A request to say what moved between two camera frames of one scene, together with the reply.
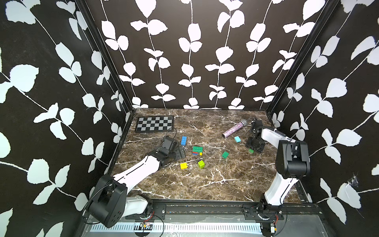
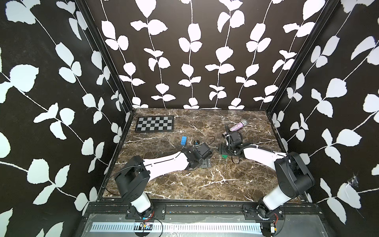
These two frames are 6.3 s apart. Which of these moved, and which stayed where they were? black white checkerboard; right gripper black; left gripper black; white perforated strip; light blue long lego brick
Moved: right gripper black; left gripper black
Stayed: white perforated strip; black white checkerboard; light blue long lego brick
